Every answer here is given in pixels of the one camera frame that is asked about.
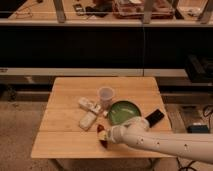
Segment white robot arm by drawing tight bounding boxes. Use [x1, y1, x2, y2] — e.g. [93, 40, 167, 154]
[107, 117, 213, 164]

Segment green ceramic bowl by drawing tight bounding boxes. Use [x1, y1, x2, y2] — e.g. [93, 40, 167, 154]
[107, 101, 141, 125]

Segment translucent plastic cup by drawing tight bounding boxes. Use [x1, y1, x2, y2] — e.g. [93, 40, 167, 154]
[98, 87, 114, 109]

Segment wooden table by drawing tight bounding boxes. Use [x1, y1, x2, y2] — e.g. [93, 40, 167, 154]
[31, 77, 164, 159]

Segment red tray on shelf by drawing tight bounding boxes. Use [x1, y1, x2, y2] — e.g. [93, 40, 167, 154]
[112, 0, 174, 19]

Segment metal shelf rack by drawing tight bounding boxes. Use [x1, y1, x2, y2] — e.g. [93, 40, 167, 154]
[0, 0, 213, 27]

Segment black floor cable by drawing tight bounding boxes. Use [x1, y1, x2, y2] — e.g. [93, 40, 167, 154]
[175, 157, 201, 171]

